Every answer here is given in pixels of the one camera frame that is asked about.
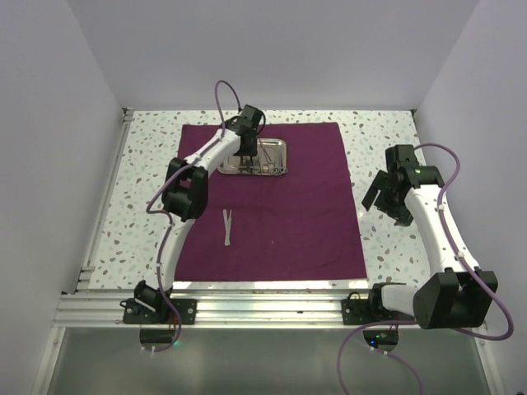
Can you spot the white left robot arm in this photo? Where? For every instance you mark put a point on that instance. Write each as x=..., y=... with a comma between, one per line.
x=183, y=198

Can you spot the steel instrument tray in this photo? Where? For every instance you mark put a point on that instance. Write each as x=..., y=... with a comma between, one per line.
x=232, y=165

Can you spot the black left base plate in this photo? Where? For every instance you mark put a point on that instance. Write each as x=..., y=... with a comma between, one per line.
x=139, y=313

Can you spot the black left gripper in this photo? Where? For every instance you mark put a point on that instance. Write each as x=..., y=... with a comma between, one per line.
x=250, y=151

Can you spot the steel surgical scissors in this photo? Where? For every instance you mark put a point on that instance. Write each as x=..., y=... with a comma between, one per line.
x=266, y=164

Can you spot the steel forceps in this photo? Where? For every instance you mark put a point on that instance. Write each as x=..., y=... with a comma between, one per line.
x=278, y=163

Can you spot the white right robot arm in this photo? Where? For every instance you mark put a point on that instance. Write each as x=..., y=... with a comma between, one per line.
x=458, y=293

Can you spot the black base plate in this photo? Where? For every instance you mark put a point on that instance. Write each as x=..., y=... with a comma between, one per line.
x=358, y=309
x=139, y=313

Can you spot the purple cloth wrap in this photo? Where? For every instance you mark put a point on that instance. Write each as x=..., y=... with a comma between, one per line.
x=301, y=226

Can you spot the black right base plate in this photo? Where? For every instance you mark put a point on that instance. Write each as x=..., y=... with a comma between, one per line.
x=358, y=309

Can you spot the aluminium frame rail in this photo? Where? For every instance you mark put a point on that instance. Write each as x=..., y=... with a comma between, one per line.
x=242, y=310

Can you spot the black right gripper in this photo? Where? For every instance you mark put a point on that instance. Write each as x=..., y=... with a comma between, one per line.
x=401, y=214

